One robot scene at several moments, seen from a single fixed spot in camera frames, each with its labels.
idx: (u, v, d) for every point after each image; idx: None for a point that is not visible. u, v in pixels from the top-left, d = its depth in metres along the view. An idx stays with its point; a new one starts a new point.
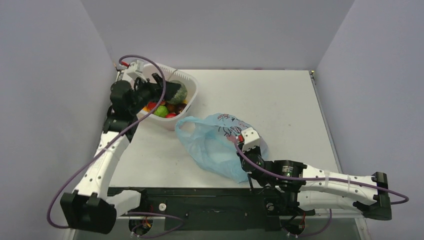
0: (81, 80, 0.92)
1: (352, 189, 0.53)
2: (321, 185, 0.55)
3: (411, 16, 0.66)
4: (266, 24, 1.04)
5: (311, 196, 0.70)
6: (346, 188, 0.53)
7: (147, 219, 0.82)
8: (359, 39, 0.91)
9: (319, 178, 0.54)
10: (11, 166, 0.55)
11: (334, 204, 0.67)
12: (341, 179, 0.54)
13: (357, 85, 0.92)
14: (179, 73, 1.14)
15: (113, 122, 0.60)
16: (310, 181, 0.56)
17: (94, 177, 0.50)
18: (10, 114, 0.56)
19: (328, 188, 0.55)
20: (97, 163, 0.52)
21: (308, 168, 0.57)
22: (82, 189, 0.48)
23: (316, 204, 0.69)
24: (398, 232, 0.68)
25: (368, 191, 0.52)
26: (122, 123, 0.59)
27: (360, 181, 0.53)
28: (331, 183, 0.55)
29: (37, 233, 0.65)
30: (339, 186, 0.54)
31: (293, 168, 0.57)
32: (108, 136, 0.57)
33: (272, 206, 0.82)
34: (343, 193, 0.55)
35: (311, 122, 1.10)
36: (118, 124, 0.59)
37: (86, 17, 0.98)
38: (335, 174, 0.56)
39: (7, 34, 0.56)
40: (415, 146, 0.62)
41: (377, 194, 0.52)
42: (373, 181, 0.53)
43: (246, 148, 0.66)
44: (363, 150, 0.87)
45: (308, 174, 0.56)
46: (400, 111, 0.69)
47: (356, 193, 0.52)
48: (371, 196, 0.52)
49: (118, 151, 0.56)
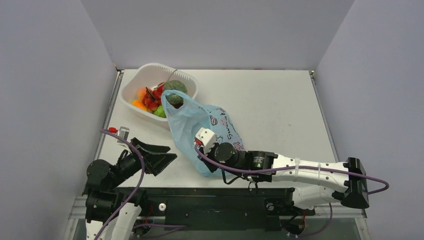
0: (80, 80, 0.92)
1: (323, 176, 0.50)
2: (291, 174, 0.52)
3: (411, 16, 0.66)
4: (266, 24, 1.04)
5: (302, 192, 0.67)
6: (317, 175, 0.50)
7: (147, 219, 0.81)
8: (360, 38, 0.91)
9: (288, 167, 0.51)
10: (12, 167, 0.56)
11: (319, 197, 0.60)
12: (311, 167, 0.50)
13: (357, 84, 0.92)
14: (180, 73, 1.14)
15: (94, 205, 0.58)
16: (281, 171, 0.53)
17: None
18: (10, 114, 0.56)
19: (299, 177, 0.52)
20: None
21: (278, 157, 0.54)
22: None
23: (305, 200, 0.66)
24: (398, 232, 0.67)
25: (339, 177, 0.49)
26: (106, 203, 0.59)
27: (331, 167, 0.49)
28: (302, 172, 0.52)
29: (37, 233, 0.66)
30: (309, 174, 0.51)
31: (264, 159, 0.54)
32: (93, 226, 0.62)
33: (272, 206, 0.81)
34: (317, 182, 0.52)
35: (311, 121, 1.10)
36: (100, 206, 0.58)
37: (86, 17, 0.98)
38: (307, 162, 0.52)
39: (7, 34, 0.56)
40: (415, 145, 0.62)
41: (348, 180, 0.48)
42: (345, 167, 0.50)
43: (207, 148, 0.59)
44: (363, 150, 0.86)
45: (279, 163, 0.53)
46: (401, 111, 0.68)
47: (328, 180, 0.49)
48: (341, 182, 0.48)
49: None
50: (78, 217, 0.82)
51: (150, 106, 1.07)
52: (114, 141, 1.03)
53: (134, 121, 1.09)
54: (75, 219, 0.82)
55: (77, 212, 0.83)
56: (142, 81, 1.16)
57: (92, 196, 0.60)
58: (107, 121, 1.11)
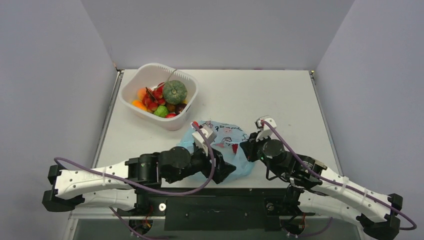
0: (80, 80, 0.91)
1: (366, 203, 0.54)
2: (336, 190, 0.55)
3: (410, 17, 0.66)
4: (265, 24, 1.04)
5: (314, 199, 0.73)
6: (361, 200, 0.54)
7: (147, 219, 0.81)
8: (359, 39, 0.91)
9: (337, 183, 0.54)
10: (13, 167, 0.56)
11: (335, 212, 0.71)
12: (359, 191, 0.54)
13: (357, 85, 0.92)
14: (180, 73, 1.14)
15: (140, 166, 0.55)
16: (328, 184, 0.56)
17: (74, 183, 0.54)
18: (11, 115, 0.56)
19: (342, 195, 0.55)
20: (87, 176, 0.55)
21: (328, 170, 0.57)
22: (62, 176, 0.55)
23: (316, 207, 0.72)
24: (397, 232, 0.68)
25: (381, 209, 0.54)
26: (142, 174, 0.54)
27: (376, 196, 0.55)
28: (347, 191, 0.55)
29: (38, 233, 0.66)
30: (354, 196, 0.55)
31: (312, 166, 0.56)
32: (120, 166, 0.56)
33: (272, 206, 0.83)
34: (355, 204, 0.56)
35: (311, 122, 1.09)
36: (140, 172, 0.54)
37: (86, 17, 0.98)
38: (354, 184, 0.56)
39: (8, 36, 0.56)
40: (414, 146, 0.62)
41: (389, 214, 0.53)
42: (388, 201, 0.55)
43: (261, 135, 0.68)
44: (362, 150, 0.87)
45: (327, 176, 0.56)
46: (399, 111, 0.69)
47: (369, 207, 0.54)
48: (382, 214, 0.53)
49: (108, 185, 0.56)
50: (78, 217, 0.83)
51: (150, 106, 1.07)
52: (114, 141, 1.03)
53: (134, 121, 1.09)
54: (75, 219, 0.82)
55: (77, 212, 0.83)
56: (142, 80, 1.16)
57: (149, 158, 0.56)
58: (107, 120, 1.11)
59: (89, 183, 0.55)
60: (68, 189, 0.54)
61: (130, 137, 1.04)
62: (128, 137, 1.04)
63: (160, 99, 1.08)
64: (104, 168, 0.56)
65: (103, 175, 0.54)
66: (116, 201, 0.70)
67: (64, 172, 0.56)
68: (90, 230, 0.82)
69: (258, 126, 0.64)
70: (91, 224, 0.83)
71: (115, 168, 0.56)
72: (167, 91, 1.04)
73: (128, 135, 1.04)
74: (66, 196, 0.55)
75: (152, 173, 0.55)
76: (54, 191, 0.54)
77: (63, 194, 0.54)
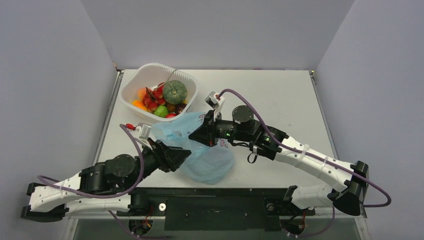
0: (80, 80, 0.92)
1: (326, 170, 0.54)
2: (296, 157, 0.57)
3: (410, 17, 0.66)
4: (266, 24, 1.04)
5: (303, 191, 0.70)
6: (321, 167, 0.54)
7: (147, 219, 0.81)
8: (359, 39, 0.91)
9: (296, 149, 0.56)
10: (13, 167, 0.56)
11: (315, 197, 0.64)
12: (318, 157, 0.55)
13: (357, 85, 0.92)
14: (180, 73, 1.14)
15: (90, 176, 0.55)
16: (288, 151, 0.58)
17: (40, 198, 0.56)
18: (11, 115, 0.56)
19: (302, 162, 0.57)
20: (52, 190, 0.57)
21: (289, 138, 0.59)
22: (34, 192, 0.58)
23: (303, 198, 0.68)
24: (396, 232, 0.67)
25: (341, 175, 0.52)
26: (92, 184, 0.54)
27: (337, 163, 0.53)
28: (307, 158, 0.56)
29: (38, 233, 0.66)
30: (314, 162, 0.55)
31: (275, 135, 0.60)
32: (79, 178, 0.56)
33: (272, 206, 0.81)
34: (318, 172, 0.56)
35: (311, 122, 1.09)
36: (91, 182, 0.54)
37: (86, 18, 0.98)
38: (315, 152, 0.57)
39: (8, 36, 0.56)
40: (414, 147, 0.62)
41: (349, 180, 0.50)
42: (350, 168, 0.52)
43: (217, 113, 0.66)
44: (362, 150, 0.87)
45: (288, 143, 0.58)
46: (399, 111, 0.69)
47: (330, 174, 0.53)
48: (342, 180, 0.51)
49: (72, 197, 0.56)
50: (78, 217, 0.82)
51: (150, 106, 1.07)
52: (114, 141, 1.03)
53: (134, 121, 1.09)
54: (75, 219, 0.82)
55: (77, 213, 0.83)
56: (142, 80, 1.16)
57: (100, 167, 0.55)
58: (107, 120, 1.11)
59: (53, 196, 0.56)
60: (36, 204, 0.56)
61: (130, 137, 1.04)
62: (128, 138, 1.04)
63: (160, 99, 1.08)
64: (64, 181, 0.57)
65: (62, 188, 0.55)
66: (106, 206, 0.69)
67: (36, 188, 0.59)
68: (89, 230, 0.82)
69: (212, 102, 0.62)
70: (91, 224, 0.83)
71: (74, 181, 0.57)
72: (167, 91, 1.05)
73: (128, 135, 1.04)
74: (43, 209, 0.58)
75: (102, 182, 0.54)
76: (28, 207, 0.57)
77: (36, 208, 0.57)
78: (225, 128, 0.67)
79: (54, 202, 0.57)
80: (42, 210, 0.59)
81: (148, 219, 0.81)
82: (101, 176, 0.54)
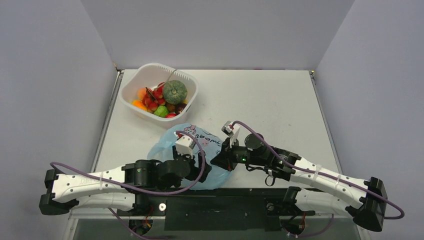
0: (81, 80, 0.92)
1: (340, 187, 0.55)
2: (310, 177, 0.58)
3: (411, 16, 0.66)
4: (266, 23, 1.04)
5: (309, 196, 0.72)
6: (334, 185, 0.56)
7: (147, 219, 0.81)
8: (360, 39, 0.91)
9: (308, 170, 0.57)
10: (13, 167, 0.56)
11: (327, 206, 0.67)
12: (331, 176, 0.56)
13: (357, 84, 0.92)
14: (180, 73, 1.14)
15: (137, 171, 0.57)
16: (300, 172, 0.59)
17: (70, 186, 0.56)
18: (11, 114, 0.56)
19: (316, 182, 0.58)
20: (84, 180, 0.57)
21: (302, 159, 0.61)
22: (59, 180, 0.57)
23: (312, 204, 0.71)
24: (397, 232, 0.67)
25: (356, 192, 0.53)
26: (138, 179, 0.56)
27: (350, 181, 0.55)
28: (320, 178, 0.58)
29: (38, 233, 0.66)
30: (327, 182, 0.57)
31: (287, 157, 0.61)
32: (115, 172, 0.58)
33: (272, 206, 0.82)
34: (332, 191, 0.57)
35: (311, 122, 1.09)
36: (137, 177, 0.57)
37: (86, 17, 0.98)
38: (327, 171, 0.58)
39: (8, 36, 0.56)
40: (414, 146, 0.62)
41: (364, 197, 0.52)
42: (365, 185, 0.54)
43: (233, 139, 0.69)
44: (363, 150, 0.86)
45: (301, 165, 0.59)
46: (400, 111, 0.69)
47: (344, 191, 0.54)
48: (357, 197, 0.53)
49: (104, 190, 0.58)
50: (78, 217, 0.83)
51: (150, 106, 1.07)
52: (113, 141, 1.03)
53: (134, 121, 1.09)
54: (75, 219, 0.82)
55: (77, 212, 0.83)
56: (141, 81, 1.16)
57: (146, 164, 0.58)
58: (107, 120, 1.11)
59: (85, 187, 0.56)
60: (65, 192, 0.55)
61: (130, 137, 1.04)
62: (128, 138, 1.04)
63: (160, 99, 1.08)
64: (101, 173, 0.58)
65: (99, 179, 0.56)
66: (113, 203, 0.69)
67: (61, 176, 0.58)
68: (89, 230, 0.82)
69: (227, 132, 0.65)
70: (91, 224, 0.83)
71: (112, 174, 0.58)
72: (167, 91, 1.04)
73: (129, 135, 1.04)
74: (62, 199, 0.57)
75: (148, 179, 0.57)
76: (50, 194, 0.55)
77: (60, 197, 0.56)
78: (241, 153, 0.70)
79: (82, 193, 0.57)
80: (61, 200, 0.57)
81: (149, 217, 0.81)
82: (149, 172, 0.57)
